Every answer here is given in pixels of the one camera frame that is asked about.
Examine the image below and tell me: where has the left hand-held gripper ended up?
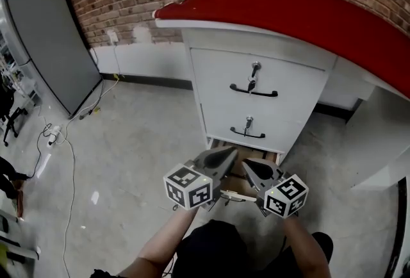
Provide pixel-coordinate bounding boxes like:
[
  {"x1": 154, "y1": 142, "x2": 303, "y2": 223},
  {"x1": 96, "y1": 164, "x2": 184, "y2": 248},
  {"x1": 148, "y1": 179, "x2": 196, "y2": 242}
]
[{"x1": 162, "y1": 145, "x2": 240, "y2": 211}]

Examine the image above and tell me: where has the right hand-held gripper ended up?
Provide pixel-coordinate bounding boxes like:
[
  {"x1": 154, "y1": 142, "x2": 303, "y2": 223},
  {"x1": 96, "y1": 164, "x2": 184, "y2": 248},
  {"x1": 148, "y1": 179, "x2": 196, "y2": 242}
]
[{"x1": 242, "y1": 157, "x2": 310, "y2": 218}]

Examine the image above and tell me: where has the white desk drawer wooden inside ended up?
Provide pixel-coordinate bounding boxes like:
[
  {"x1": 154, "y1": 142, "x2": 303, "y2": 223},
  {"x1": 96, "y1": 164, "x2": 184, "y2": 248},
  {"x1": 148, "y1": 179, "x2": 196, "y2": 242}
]
[{"x1": 207, "y1": 138, "x2": 286, "y2": 204}]

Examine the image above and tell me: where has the person's left forearm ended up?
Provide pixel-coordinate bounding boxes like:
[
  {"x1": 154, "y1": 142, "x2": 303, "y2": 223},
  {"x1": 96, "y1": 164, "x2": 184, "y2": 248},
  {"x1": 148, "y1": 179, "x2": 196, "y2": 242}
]
[{"x1": 117, "y1": 206, "x2": 200, "y2": 278}]

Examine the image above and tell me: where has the person's right forearm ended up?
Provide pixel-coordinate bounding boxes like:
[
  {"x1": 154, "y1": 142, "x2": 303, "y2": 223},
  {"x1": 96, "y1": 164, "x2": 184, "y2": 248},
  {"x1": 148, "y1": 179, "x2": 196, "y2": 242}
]
[{"x1": 281, "y1": 213, "x2": 332, "y2": 278}]

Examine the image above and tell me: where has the medium white drawer front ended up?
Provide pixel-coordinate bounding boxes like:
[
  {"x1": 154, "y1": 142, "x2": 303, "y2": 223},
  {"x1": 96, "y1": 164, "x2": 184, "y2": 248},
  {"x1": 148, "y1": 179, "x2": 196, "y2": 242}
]
[{"x1": 199, "y1": 102, "x2": 312, "y2": 153}]

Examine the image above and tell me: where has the large white drawer front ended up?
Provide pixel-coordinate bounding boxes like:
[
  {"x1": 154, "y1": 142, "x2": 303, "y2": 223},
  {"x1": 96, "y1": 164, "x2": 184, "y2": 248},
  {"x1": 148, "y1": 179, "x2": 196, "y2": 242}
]
[{"x1": 190, "y1": 47, "x2": 328, "y2": 118}]

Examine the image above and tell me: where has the key in large drawer lock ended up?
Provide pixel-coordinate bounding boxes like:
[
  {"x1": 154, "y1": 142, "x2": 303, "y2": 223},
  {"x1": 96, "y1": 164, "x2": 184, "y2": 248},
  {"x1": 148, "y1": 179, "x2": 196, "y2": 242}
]
[{"x1": 250, "y1": 60, "x2": 262, "y2": 79}]

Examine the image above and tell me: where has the white desk with red top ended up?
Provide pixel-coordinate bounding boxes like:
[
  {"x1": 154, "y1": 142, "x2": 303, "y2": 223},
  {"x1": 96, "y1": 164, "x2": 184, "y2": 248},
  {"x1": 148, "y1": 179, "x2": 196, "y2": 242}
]
[{"x1": 151, "y1": 0, "x2": 410, "y2": 204}]

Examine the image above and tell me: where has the person's black clothing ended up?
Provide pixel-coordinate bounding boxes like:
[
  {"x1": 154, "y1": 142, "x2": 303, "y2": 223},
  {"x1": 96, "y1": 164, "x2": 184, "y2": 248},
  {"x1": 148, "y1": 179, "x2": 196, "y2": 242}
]
[{"x1": 91, "y1": 218, "x2": 334, "y2": 278}]

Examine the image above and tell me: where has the hanging black key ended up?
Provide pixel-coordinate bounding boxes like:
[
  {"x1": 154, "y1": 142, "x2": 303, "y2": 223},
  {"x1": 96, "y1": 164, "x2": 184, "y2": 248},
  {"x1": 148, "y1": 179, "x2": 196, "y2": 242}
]
[{"x1": 247, "y1": 76, "x2": 258, "y2": 97}]

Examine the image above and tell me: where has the black edged panel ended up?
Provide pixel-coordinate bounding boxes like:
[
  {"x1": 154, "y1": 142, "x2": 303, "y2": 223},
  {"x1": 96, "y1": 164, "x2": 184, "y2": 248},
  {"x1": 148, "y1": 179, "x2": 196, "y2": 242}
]
[{"x1": 383, "y1": 176, "x2": 408, "y2": 278}]

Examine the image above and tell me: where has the white power strip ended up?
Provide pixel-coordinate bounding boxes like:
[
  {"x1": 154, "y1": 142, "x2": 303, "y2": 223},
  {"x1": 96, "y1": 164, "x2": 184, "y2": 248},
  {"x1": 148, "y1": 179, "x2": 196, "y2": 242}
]
[{"x1": 47, "y1": 125, "x2": 63, "y2": 147}]

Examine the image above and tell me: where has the black office chair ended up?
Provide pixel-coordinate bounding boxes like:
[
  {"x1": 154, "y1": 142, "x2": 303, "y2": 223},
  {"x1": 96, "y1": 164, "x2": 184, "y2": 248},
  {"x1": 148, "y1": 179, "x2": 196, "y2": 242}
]
[{"x1": 0, "y1": 83, "x2": 29, "y2": 147}]

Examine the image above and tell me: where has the grey partition board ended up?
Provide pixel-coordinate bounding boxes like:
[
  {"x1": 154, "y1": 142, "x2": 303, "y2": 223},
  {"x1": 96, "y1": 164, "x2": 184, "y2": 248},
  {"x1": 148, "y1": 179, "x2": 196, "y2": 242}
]
[{"x1": 1, "y1": 0, "x2": 104, "y2": 120}]

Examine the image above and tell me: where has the short black drawer handle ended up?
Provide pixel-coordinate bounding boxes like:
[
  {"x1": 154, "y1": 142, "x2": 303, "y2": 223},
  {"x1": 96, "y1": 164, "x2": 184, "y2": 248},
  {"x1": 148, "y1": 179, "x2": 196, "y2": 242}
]
[{"x1": 229, "y1": 126, "x2": 267, "y2": 139}]

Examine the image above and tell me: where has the long black drawer handle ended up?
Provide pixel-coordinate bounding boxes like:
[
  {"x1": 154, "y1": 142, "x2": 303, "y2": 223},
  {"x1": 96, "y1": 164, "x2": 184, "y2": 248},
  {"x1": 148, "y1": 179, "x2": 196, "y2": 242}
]
[{"x1": 229, "y1": 83, "x2": 279, "y2": 99}]

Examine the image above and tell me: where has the long white floor cable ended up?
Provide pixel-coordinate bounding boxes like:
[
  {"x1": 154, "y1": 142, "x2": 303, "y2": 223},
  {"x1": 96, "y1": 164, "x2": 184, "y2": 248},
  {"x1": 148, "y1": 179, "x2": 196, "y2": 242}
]
[{"x1": 59, "y1": 137, "x2": 77, "y2": 278}]

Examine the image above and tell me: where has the black floor cable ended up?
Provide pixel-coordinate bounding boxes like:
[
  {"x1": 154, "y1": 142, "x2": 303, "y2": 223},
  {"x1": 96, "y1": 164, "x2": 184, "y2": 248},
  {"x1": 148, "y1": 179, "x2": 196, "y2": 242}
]
[{"x1": 26, "y1": 122, "x2": 54, "y2": 179}]

